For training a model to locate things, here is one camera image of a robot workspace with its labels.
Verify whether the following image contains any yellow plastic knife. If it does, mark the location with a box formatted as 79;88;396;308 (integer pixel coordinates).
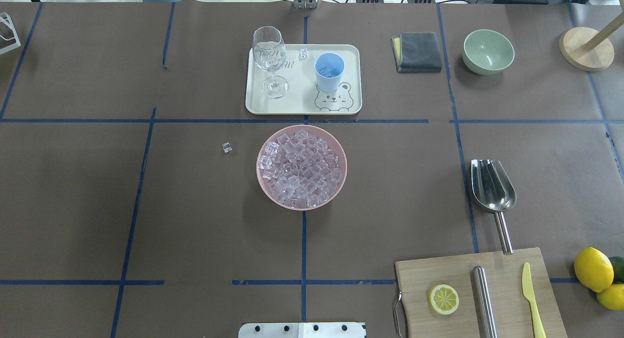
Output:
521;262;546;338

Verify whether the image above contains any lemon half slice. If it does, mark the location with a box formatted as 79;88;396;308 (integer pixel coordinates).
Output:
428;284;459;315

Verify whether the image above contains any metal cylinder rod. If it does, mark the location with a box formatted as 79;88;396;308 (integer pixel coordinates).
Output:
471;265;498;338

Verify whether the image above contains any green bowl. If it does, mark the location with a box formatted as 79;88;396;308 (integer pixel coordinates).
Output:
462;29;515;75

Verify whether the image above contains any grey folded cloth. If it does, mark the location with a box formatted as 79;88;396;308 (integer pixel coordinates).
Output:
391;32;442;73

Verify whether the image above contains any green lime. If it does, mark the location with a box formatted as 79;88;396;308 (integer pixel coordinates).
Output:
608;256;624;284

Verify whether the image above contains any white wire rack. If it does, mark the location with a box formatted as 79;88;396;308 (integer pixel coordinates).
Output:
0;13;21;55

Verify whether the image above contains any clear wine glass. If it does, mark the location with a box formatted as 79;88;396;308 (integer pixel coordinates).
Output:
252;25;288;99

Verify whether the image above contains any pink bowl of ice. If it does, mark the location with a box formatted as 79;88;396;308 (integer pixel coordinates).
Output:
255;124;348;211

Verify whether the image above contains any wooden stand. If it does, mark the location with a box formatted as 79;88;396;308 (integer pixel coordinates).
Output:
559;13;624;72

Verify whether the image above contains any cream bear tray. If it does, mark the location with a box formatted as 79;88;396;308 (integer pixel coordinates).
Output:
245;44;363;115

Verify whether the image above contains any light blue cup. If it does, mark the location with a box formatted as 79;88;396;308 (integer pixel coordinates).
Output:
314;53;345;93

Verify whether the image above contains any yellow lemon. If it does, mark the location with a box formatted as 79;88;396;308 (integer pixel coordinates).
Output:
574;247;614;293
596;284;624;311

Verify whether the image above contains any wooden cutting board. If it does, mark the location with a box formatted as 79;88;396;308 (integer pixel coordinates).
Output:
393;247;568;338

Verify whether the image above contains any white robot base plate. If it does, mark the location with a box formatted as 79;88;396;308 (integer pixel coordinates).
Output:
238;321;367;338

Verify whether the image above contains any metal ice scoop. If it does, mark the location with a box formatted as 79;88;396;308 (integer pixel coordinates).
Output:
470;159;517;255

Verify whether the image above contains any loose ice cube on table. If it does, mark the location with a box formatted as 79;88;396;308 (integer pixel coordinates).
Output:
221;142;233;154

